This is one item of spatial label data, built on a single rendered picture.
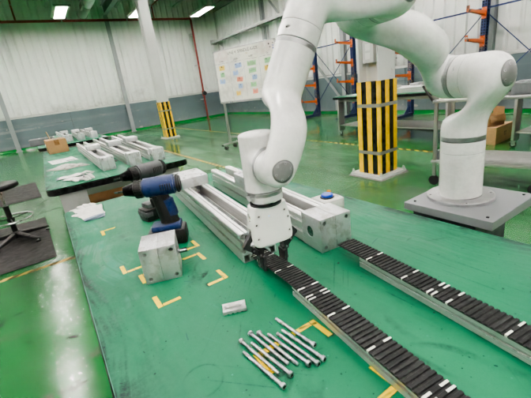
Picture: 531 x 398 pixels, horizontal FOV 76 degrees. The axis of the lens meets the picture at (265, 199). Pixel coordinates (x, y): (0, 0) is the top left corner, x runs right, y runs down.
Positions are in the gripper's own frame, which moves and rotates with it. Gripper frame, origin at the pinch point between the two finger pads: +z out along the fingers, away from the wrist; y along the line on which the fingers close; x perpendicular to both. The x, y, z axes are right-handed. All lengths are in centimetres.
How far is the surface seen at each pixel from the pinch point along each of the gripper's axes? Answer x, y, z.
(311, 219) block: 2.7, 14.0, -5.6
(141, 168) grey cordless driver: 63, -19, -18
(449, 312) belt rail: -35.2, 17.1, 2.0
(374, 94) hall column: 224, 252, -15
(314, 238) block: 2.4, 14.0, 0.1
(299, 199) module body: 20.3, 21.2, -4.9
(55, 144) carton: 382, -73, -6
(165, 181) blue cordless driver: 34.2, -16.1, -17.4
